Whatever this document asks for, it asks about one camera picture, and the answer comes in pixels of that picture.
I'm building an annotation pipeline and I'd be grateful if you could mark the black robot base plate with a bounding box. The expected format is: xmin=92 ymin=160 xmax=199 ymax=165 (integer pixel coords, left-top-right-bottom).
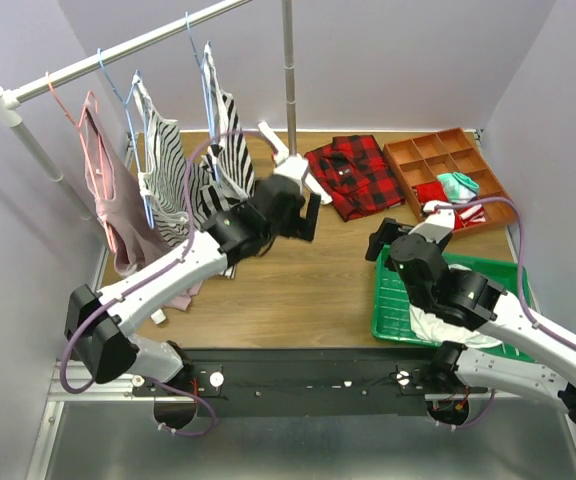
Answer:
xmin=132 ymin=347 xmax=489 ymax=419

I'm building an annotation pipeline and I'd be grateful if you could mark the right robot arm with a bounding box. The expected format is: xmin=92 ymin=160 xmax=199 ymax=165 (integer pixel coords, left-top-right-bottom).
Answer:
xmin=365 ymin=215 xmax=576 ymax=424

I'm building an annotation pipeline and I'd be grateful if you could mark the white clothes rack rail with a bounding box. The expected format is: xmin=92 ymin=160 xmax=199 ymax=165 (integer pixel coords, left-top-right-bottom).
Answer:
xmin=0 ymin=0 xmax=248 ymax=110

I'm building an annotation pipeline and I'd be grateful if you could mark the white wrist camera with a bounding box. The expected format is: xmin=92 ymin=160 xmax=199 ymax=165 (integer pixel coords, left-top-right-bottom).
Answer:
xmin=419 ymin=200 xmax=456 ymax=244
xmin=273 ymin=155 xmax=309 ymax=192

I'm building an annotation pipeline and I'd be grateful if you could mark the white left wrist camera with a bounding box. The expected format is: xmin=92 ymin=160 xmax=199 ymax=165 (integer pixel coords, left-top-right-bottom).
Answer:
xmin=273 ymin=155 xmax=309 ymax=192

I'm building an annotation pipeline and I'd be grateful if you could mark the white crumpled garment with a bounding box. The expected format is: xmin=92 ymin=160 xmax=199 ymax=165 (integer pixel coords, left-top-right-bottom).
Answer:
xmin=409 ymin=305 xmax=502 ymax=349

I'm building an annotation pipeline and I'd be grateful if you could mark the light blue wire hanger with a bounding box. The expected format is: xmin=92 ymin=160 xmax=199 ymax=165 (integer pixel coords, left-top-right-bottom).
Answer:
xmin=184 ymin=11 xmax=222 ymax=184

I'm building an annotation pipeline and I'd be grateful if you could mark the red white striped sock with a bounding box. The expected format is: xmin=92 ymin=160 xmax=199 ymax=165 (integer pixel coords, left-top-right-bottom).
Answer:
xmin=455 ymin=204 xmax=486 ymax=229

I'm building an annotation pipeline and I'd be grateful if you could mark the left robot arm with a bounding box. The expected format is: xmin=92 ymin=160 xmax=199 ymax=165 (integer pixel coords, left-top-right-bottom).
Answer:
xmin=62 ymin=174 xmax=321 ymax=395

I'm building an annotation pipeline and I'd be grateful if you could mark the white rack left post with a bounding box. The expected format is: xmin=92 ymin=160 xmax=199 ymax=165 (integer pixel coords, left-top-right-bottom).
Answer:
xmin=0 ymin=109 xmax=92 ymax=220

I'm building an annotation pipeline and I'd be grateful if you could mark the pink wire hanger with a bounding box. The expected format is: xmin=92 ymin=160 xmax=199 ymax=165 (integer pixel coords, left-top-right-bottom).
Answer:
xmin=44 ymin=71 xmax=116 ymax=253

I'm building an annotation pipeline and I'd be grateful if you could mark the green plastic tray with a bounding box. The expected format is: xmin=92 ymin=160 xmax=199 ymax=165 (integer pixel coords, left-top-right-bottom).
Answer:
xmin=372 ymin=246 xmax=531 ymax=362

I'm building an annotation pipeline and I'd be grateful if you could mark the red black plaid shirt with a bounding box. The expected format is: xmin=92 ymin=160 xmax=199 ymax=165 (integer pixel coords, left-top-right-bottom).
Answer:
xmin=305 ymin=135 xmax=405 ymax=222

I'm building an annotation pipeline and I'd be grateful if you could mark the thin striped tank top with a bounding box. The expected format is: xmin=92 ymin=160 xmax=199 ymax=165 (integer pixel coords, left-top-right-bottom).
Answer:
xmin=133 ymin=73 xmax=236 ymax=248

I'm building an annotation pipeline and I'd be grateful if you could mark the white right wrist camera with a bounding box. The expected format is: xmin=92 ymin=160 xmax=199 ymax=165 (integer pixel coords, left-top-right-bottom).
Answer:
xmin=419 ymin=200 xmax=456 ymax=244

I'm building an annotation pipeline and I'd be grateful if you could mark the mint green sock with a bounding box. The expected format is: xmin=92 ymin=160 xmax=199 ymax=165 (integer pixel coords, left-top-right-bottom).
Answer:
xmin=437 ymin=172 xmax=480 ymax=204

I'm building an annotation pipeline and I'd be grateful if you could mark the pink tank top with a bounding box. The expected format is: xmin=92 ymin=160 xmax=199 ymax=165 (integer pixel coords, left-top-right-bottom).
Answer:
xmin=83 ymin=90 xmax=204 ymax=312

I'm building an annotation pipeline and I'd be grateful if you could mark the silver vertical rack pole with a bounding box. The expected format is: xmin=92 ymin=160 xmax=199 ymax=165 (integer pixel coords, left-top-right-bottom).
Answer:
xmin=281 ymin=0 xmax=297 ymax=156

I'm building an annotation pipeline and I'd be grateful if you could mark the red folded sock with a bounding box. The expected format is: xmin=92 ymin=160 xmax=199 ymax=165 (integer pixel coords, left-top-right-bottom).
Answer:
xmin=413 ymin=181 xmax=449 ymax=206

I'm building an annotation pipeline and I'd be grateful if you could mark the brown wooden compartment organizer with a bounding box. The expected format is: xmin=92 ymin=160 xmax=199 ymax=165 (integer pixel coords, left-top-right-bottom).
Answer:
xmin=383 ymin=128 xmax=506 ymax=220

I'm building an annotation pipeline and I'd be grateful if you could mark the wide striped tank top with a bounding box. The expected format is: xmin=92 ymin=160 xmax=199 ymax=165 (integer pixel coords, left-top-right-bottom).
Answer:
xmin=200 ymin=42 xmax=255 ymax=200

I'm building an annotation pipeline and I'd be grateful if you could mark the white rack base foot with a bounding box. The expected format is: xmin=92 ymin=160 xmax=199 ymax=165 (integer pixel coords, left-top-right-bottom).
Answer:
xmin=257 ymin=122 xmax=332 ymax=205

